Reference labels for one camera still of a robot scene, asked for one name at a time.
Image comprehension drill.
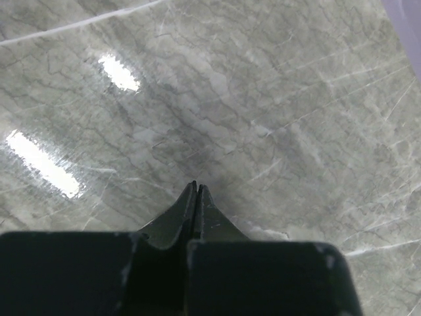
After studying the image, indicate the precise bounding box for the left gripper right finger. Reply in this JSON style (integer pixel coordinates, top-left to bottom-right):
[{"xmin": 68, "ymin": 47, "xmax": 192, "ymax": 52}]
[{"xmin": 193, "ymin": 184, "xmax": 250, "ymax": 242}]

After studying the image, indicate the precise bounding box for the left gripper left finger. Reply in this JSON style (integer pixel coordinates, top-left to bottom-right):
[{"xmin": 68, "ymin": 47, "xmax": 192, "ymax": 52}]
[{"xmin": 138, "ymin": 180, "xmax": 197, "ymax": 250}]

